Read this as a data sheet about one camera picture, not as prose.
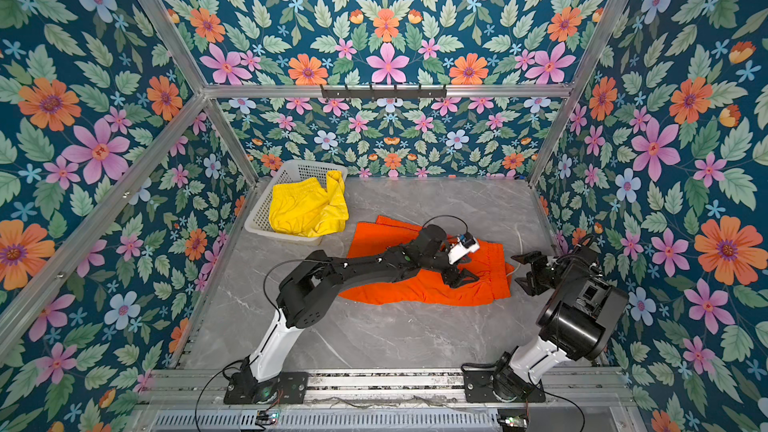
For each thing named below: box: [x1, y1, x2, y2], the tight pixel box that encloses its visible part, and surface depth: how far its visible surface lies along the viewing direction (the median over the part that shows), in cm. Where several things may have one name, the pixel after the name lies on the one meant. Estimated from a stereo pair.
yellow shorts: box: [269, 170, 349, 238], surface depth 106 cm
